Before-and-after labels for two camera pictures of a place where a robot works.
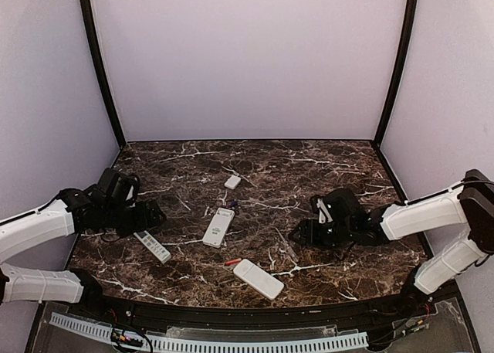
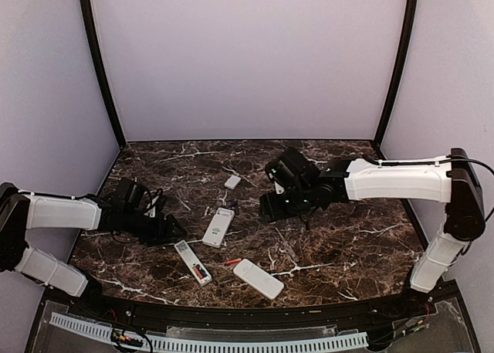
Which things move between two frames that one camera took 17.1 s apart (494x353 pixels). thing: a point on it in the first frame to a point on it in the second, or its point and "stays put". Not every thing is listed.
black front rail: x=170 y=315 stays put
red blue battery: x=233 y=261 stays put
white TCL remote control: x=218 y=227 stays put
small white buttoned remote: x=156 y=249 to x=195 y=266
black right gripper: x=309 y=234 to x=271 y=211
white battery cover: x=232 y=181 stays put
